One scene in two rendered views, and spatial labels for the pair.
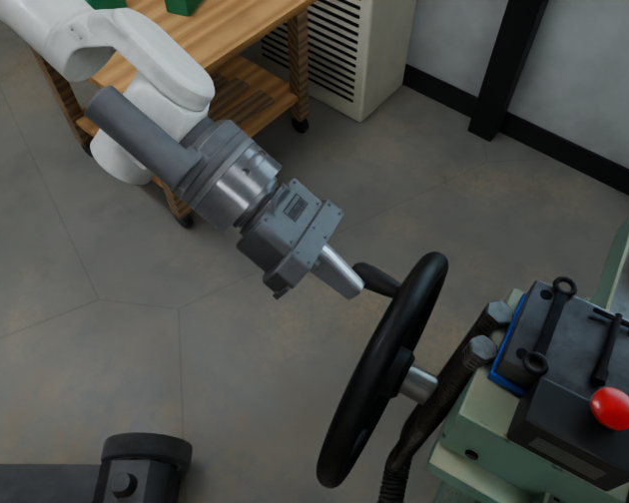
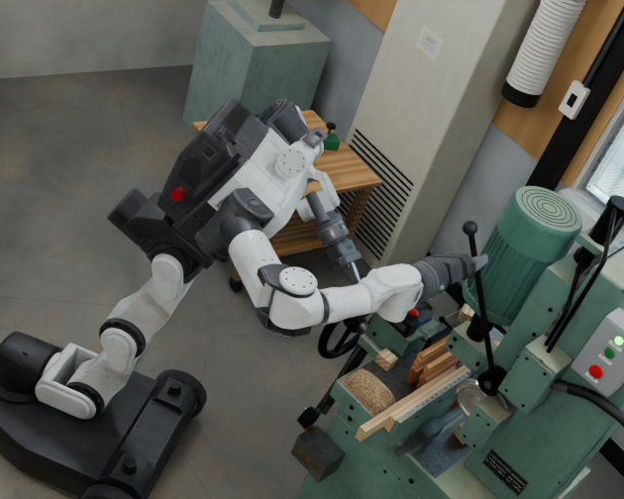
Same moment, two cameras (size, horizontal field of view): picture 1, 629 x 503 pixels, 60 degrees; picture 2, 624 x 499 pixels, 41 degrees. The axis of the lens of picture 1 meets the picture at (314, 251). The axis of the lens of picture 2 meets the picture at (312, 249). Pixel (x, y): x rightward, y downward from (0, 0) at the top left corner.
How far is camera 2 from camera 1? 1.95 m
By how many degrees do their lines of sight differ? 18
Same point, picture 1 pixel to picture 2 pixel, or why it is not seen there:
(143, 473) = (185, 389)
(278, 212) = (344, 245)
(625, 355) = (424, 311)
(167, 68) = (331, 192)
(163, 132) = (323, 208)
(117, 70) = not seen: hidden behind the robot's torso
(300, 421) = (269, 427)
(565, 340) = not seen: hidden behind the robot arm
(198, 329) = (222, 352)
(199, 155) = (330, 218)
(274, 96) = not seen: hidden behind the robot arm
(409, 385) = (361, 326)
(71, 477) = (140, 379)
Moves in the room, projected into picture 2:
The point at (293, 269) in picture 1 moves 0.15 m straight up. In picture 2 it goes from (342, 260) to (359, 221)
